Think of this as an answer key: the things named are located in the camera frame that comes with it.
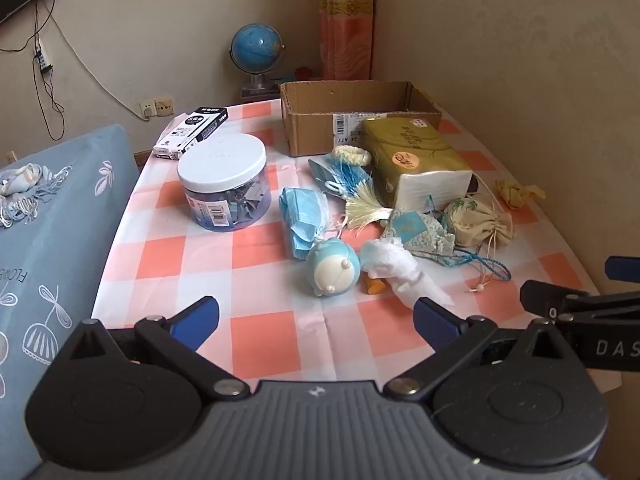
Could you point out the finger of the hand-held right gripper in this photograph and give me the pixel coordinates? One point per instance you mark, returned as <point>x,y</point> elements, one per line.
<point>545,297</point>
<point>624,268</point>

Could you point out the white blue fringed cloth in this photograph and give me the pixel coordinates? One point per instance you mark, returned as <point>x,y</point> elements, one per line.
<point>22,185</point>

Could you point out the blue face mask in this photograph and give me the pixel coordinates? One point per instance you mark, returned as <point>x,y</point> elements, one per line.
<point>302,220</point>
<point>322,172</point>

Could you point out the small orange gourd toy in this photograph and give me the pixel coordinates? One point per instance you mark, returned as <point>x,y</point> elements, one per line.
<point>374,286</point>

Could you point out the black and white pen box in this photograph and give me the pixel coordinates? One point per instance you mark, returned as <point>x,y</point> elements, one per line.
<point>192,130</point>

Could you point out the yellow cloth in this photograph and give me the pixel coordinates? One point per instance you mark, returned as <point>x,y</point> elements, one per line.
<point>515,192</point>

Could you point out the blue round doll toy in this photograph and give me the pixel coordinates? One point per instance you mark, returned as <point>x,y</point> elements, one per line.
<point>330,265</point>

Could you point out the olive green tissue pack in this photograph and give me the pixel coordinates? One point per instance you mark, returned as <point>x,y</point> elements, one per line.
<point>410,170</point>

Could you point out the clear jar with white lid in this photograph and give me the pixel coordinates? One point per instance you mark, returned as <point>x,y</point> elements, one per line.
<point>222,170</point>

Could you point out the cream tassel ornament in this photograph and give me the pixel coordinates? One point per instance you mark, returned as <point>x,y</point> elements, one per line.
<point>367,207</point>

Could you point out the orange patterned curtain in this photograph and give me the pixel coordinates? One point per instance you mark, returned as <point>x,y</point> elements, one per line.
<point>347,20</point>

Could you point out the white plastic wrap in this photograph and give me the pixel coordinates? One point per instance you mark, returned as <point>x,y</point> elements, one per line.
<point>395,262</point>

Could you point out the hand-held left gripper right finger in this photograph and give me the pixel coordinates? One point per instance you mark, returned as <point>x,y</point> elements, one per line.
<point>434,322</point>

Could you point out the beige padded headboard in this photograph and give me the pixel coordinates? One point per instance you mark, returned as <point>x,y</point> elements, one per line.
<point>525,85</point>

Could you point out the cream sachet with green print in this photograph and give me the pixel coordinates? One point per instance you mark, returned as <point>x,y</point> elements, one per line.
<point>482,225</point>

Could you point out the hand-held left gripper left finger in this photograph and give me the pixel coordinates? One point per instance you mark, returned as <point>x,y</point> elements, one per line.
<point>196,317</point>

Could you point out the brown cardboard box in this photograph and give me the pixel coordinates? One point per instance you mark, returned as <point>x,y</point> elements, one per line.
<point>310,132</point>

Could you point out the orange white checked tablecloth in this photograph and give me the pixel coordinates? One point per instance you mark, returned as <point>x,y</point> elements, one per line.
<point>250,265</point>

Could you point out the blue desk globe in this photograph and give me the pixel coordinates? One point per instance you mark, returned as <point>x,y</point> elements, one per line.
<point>256,47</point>

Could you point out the blue flower print blanket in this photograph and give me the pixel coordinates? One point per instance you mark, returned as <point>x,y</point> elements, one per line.
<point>60,260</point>

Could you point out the white wall socket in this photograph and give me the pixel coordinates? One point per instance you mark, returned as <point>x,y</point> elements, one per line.
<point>157,106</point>

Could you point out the white power strip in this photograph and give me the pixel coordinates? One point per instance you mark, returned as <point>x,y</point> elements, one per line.
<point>43,57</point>

